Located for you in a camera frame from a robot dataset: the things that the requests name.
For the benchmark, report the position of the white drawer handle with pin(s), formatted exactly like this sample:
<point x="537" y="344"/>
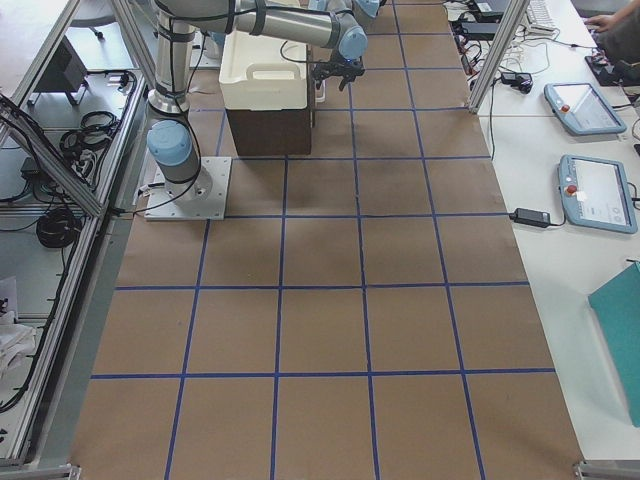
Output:
<point x="320" y="95"/>

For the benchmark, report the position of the person hand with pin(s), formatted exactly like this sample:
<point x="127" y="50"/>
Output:
<point x="600" y="23"/>

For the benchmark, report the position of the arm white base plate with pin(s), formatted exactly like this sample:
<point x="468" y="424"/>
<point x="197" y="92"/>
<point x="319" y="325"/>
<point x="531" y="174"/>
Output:
<point x="205" y="199"/>

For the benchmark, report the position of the white plastic tray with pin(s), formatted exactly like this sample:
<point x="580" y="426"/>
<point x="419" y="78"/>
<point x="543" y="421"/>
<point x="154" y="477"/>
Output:
<point x="260" y="73"/>

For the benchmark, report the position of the near blue teach pendant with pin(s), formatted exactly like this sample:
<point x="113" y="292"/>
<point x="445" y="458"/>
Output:
<point x="594" y="193"/>

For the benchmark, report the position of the aluminium frame post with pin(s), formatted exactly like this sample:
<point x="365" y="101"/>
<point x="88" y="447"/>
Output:
<point x="502" y="39"/>

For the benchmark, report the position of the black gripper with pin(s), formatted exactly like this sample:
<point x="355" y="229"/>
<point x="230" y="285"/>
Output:
<point x="336" y="71"/>

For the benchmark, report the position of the black power adapter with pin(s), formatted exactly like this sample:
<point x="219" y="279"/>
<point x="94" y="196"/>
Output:
<point x="535" y="218"/>

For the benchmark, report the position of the blue teach pendant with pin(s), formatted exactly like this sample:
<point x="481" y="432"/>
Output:
<point x="594" y="193"/>
<point x="582" y="109"/>

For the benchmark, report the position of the far blue teach pendant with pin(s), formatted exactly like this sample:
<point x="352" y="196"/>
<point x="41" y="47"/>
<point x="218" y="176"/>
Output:
<point x="582" y="109"/>

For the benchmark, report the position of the dark wooden drawer cabinet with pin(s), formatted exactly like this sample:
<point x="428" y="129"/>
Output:
<point x="272" y="133"/>

